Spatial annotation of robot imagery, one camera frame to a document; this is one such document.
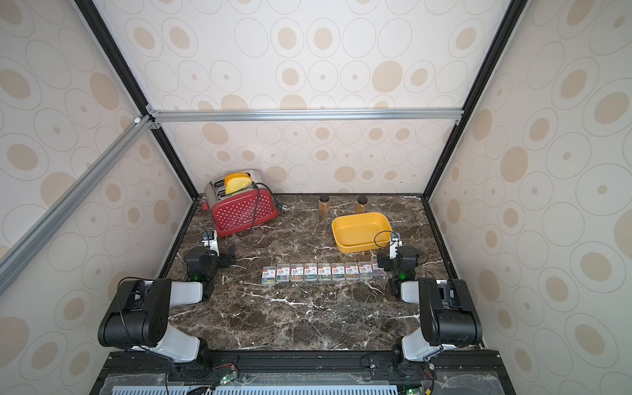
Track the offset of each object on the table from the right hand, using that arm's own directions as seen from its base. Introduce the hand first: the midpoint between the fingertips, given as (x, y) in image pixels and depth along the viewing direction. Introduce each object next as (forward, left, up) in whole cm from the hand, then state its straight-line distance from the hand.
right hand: (394, 248), depth 94 cm
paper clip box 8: (-8, +7, -4) cm, 11 cm away
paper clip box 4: (-10, +32, -3) cm, 33 cm away
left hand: (-2, +65, +5) cm, 65 cm away
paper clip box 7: (-8, +11, -3) cm, 14 cm away
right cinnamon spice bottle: (+20, +13, +2) cm, 23 cm away
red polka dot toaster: (+10, +62, +9) cm, 63 cm away
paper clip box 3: (-10, +37, -3) cm, 38 cm away
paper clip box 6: (-9, +21, -3) cm, 23 cm away
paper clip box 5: (-9, +27, -3) cm, 28 cm away
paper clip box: (-12, +48, -3) cm, 49 cm away
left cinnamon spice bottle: (+20, +28, +1) cm, 35 cm away
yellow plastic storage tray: (+13, +11, -7) cm, 18 cm away
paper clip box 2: (-11, +42, -3) cm, 43 cm away
